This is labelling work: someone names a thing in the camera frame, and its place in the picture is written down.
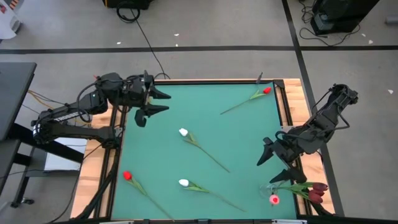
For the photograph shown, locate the black floor cable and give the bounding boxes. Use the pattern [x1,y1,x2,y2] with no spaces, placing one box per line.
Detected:
[116,1,171,80]

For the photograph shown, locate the black desk leg frame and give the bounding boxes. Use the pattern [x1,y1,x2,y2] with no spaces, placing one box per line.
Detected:
[0,123,85,209]

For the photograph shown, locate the wooden table border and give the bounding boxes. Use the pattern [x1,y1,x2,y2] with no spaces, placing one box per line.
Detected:
[70,77,336,220]

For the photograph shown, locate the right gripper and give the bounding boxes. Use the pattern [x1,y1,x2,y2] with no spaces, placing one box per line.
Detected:
[256,131,312,185]

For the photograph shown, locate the dark red artificial tulip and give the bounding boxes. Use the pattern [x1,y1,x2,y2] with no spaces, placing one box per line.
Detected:
[275,182,329,195]
[278,185,325,205]

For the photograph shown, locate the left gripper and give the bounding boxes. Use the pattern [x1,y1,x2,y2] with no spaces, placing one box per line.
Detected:
[123,72,172,128]

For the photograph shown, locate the clear glass vase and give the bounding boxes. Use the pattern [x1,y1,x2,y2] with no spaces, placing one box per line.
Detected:
[259,182,280,200]

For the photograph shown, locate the yellow cable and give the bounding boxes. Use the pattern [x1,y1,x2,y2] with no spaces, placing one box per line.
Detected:
[27,89,68,110]

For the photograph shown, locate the black desk top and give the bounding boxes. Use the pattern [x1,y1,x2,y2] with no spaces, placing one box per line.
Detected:
[0,61,37,142]

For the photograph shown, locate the green table mat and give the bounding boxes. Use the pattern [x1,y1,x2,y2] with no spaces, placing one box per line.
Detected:
[111,81,298,220]

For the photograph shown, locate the white floor object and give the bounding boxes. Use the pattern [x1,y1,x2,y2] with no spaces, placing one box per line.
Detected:
[0,0,23,40]

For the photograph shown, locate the white artificial tulip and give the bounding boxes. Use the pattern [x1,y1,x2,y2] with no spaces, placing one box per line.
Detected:
[178,178,247,213]
[178,128,231,174]

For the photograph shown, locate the black floor box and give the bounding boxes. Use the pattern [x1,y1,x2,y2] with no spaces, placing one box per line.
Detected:
[102,0,154,10]

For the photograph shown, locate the black diagonal frame strut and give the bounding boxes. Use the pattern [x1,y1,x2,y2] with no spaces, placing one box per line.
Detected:
[74,149,122,220]
[317,202,335,217]

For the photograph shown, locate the black tangled cables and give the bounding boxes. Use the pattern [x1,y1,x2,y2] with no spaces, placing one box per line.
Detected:
[298,0,362,47]

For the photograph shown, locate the black equipment case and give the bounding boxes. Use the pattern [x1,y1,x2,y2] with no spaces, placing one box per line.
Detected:
[310,0,381,35]

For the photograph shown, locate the white box beside table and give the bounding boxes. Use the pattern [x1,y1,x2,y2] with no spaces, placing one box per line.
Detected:
[44,133,88,172]

